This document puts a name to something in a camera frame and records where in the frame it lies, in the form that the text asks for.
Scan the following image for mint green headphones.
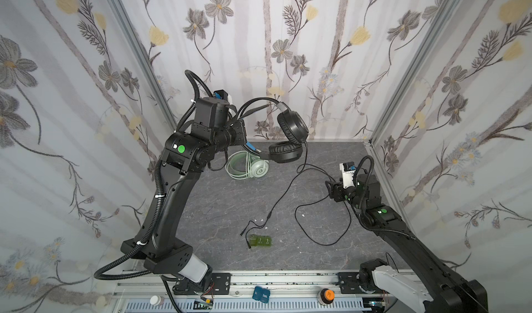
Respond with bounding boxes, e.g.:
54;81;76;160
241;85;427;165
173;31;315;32
224;151;270;180

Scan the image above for black headphone cable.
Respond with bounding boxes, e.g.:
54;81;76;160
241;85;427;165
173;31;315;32
240;140;354;250

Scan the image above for black and blue headphones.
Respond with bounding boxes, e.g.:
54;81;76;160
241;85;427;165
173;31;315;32
237;97;309;163

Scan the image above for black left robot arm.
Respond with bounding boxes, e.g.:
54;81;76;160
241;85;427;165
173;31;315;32
121;97;245;283

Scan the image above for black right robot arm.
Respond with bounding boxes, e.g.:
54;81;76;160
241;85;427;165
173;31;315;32
325;175;488;312

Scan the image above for right black corrugated conduit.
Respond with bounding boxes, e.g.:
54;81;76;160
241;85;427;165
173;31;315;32
352;155;416;240

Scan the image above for black corrugated conduit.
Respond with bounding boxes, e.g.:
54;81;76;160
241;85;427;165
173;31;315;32
352;155;416;240
93;69;217;281

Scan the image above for left black corrugated conduit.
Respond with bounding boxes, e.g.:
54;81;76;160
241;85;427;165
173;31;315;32
93;69;217;281

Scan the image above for orange emergency stop button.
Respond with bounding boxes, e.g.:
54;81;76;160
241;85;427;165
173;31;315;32
317;288;335;306

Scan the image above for small blue box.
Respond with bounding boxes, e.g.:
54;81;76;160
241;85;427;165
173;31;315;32
252;286;271;303

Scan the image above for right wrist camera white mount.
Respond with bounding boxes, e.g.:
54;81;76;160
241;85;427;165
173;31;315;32
339;161;357;188

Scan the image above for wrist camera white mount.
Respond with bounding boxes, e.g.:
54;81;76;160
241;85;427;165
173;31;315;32
339;161;357;188
209;89;233;119

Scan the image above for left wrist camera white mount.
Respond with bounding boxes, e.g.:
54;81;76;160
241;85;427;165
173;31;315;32
209;89;233;119

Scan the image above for white slotted cable duct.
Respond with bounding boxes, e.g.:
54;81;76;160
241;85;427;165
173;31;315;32
124;298;367;313

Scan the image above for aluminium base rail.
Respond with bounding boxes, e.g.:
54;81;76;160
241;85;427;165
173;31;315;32
111;270;458;313

